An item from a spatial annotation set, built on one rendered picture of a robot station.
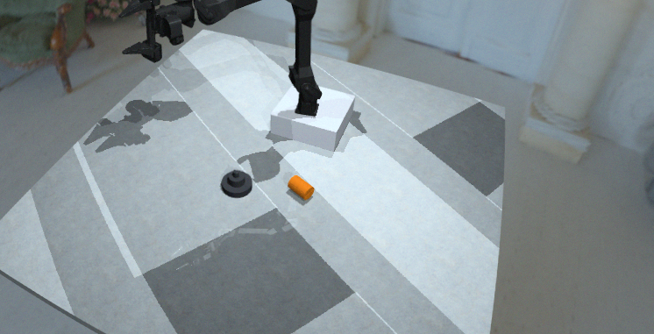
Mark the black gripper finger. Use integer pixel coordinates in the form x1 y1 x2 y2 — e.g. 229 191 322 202
122 42 154 59
118 0 152 18

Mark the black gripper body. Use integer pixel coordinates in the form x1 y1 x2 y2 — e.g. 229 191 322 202
142 0 180 62

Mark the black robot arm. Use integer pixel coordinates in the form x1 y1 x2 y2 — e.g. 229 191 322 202
158 0 323 117

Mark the orange translucent knob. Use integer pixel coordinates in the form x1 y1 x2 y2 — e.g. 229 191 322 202
288 175 314 200

